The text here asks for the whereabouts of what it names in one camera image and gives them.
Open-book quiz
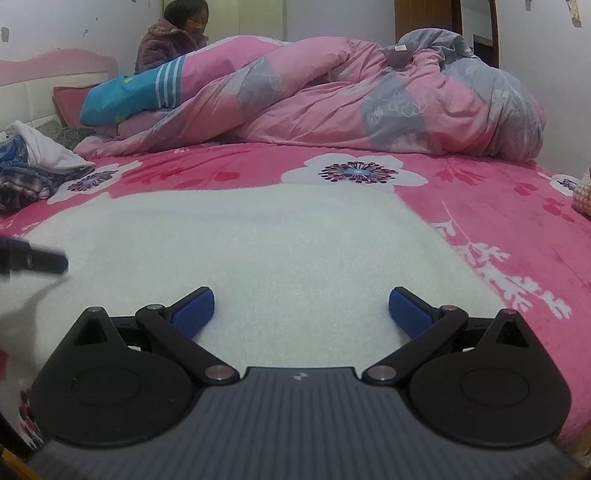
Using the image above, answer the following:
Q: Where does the pink pillow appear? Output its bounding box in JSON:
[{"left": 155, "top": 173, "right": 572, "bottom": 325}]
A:
[{"left": 52, "top": 85, "right": 100, "bottom": 128}]

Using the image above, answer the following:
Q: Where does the pink white headboard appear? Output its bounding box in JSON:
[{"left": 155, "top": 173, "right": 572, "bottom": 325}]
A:
[{"left": 0, "top": 48, "right": 120, "bottom": 131}]

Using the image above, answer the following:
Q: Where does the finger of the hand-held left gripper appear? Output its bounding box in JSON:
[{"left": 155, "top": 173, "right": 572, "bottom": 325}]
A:
[{"left": 0, "top": 235, "right": 69, "bottom": 278}]

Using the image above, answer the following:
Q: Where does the pink grey quilt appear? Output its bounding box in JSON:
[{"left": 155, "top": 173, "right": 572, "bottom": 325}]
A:
[{"left": 74, "top": 28, "right": 548, "bottom": 162}]

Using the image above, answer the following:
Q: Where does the checked folded cloth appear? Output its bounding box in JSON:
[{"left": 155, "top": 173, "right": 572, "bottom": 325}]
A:
[{"left": 573, "top": 168, "right": 591, "bottom": 210}]

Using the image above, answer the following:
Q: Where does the white deer-embroidered sweater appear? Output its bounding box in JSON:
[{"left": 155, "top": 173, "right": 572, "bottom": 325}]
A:
[{"left": 0, "top": 184, "right": 515, "bottom": 416}]

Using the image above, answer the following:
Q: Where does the dark floral pillow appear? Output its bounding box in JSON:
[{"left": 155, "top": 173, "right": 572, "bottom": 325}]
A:
[{"left": 39, "top": 120, "right": 100, "bottom": 151}]

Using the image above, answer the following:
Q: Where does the pink floral bed sheet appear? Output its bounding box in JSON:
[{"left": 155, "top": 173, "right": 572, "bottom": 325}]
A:
[{"left": 0, "top": 141, "right": 591, "bottom": 450}]

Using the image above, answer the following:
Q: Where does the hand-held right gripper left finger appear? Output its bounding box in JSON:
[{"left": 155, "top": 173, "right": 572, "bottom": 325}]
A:
[{"left": 68, "top": 286, "right": 241, "bottom": 385}]

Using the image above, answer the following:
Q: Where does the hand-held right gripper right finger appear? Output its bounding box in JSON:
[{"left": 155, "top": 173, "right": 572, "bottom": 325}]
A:
[{"left": 362, "top": 286, "right": 532, "bottom": 385}]

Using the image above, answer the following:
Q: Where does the pale wardrobe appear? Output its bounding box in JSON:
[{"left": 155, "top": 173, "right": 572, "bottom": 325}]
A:
[{"left": 208, "top": 0, "right": 288, "bottom": 44}]

